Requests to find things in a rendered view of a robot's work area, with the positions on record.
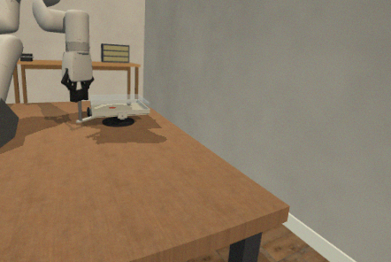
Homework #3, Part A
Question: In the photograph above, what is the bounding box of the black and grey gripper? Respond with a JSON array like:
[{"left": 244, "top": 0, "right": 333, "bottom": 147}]
[{"left": 61, "top": 50, "right": 94, "bottom": 103}]

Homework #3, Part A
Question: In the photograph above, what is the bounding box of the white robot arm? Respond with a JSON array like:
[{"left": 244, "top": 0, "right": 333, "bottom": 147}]
[{"left": 0, "top": 0, "right": 90, "bottom": 101}]

